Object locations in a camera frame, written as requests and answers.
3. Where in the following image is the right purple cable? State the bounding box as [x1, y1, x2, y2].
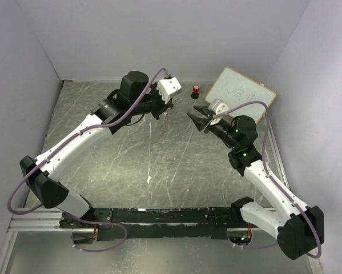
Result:
[213, 101, 323, 259]

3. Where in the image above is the metal disc with keyrings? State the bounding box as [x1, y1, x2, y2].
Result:
[159, 109, 172, 137]

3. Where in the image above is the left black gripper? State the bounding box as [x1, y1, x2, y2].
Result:
[131, 82, 175, 120]

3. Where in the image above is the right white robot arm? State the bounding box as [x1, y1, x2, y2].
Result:
[187, 103, 324, 260]

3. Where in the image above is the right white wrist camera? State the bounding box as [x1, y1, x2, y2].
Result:
[208, 99, 228, 126]

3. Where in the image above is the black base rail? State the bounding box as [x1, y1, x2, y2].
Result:
[59, 207, 264, 242]

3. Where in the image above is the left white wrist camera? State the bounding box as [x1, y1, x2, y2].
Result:
[157, 78, 182, 104]

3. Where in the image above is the aluminium frame rail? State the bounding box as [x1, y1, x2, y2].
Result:
[8, 208, 62, 232]

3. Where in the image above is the red black stamp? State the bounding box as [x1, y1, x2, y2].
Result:
[191, 85, 200, 100]

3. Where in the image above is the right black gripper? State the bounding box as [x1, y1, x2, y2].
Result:
[187, 105, 239, 149]

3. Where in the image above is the small whiteboard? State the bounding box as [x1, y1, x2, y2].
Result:
[205, 67, 276, 108]

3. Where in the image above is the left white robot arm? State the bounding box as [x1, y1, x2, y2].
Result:
[20, 71, 182, 228]

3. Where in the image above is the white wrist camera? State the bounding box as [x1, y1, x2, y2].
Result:
[208, 99, 228, 126]
[157, 78, 182, 104]

